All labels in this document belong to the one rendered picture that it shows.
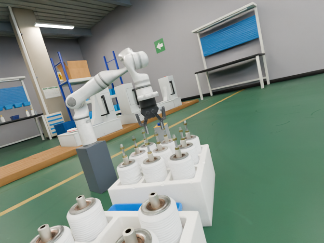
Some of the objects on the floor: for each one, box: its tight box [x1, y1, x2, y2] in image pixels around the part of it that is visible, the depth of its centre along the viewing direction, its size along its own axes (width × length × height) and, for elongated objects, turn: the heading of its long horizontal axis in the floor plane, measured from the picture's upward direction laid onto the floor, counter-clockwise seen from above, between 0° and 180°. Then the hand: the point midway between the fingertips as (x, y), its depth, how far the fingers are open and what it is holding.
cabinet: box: [38, 111, 65, 139], centre depth 576 cm, size 57×47×69 cm
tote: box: [54, 120, 76, 135], centre depth 503 cm, size 50×41×37 cm
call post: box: [154, 123, 171, 142], centre depth 121 cm, size 7×7×31 cm
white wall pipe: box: [8, 6, 49, 115], centre depth 592 cm, size 12×12×402 cm
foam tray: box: [108, 144, 215, 227], centre depth 93 cm, size 39×39×18 cm
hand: (154, 128), depth 89 cm, fingers open, 6 cm apart
